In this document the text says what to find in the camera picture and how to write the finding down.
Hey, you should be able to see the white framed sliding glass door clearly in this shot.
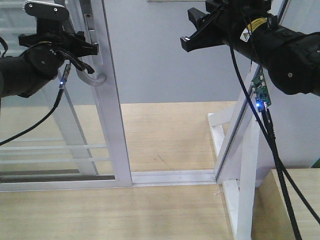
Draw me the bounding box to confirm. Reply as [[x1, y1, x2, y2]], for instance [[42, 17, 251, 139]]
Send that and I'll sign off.
[[0, 0, 132, 192]]

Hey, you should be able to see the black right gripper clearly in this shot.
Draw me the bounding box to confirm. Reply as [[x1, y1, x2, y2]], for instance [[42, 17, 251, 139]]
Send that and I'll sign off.
[[180, 0, 272, 53]]

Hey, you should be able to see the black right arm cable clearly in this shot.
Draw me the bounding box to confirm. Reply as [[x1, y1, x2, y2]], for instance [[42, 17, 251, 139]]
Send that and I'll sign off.
[[228, 46, 303, 240]]

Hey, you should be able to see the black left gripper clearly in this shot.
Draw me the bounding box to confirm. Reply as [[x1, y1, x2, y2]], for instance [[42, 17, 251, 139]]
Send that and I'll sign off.
[[18, 22, 99, 68]]

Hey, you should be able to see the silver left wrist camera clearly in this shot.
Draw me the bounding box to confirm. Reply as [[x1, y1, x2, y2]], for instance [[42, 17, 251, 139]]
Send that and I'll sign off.
[[23, 0, 70, 21]]

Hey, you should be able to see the green sandbag beside box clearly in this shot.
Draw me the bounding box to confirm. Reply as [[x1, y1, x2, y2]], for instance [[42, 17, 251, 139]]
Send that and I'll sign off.
[[311, 157, 320, 168]]

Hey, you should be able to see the curved metal door handle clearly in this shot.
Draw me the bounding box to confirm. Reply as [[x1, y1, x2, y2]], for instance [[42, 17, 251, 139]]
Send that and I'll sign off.
[[76, 13, 107, 87]]

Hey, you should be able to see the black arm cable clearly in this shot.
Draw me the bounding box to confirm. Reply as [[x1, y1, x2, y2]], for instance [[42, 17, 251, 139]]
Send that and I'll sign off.
[[0, 63, 72, 147], [228, 46, 303, 240]]

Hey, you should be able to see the green circuit board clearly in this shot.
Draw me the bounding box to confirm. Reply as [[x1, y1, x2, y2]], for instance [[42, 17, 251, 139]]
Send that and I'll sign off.
[[251, 69, 272, 113]]

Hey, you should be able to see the white door jamb frame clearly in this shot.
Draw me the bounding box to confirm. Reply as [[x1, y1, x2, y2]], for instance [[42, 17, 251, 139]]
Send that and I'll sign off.
[[214, 0, 293, 185]]

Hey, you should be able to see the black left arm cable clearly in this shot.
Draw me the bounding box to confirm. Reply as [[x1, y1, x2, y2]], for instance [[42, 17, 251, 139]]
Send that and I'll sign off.
[[0, 63, 72, 147]]

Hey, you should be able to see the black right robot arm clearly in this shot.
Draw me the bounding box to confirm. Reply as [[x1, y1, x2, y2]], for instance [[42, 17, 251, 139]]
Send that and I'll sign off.
[[180, 0, 320, 95]]

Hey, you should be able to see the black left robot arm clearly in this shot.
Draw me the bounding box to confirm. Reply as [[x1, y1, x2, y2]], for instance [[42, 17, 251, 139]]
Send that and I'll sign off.
[[0, 19, 99, 98]]

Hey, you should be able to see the white triangular support bracket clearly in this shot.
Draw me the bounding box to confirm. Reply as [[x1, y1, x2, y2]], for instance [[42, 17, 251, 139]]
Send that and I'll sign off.
[[207, 64, 263, 240]]

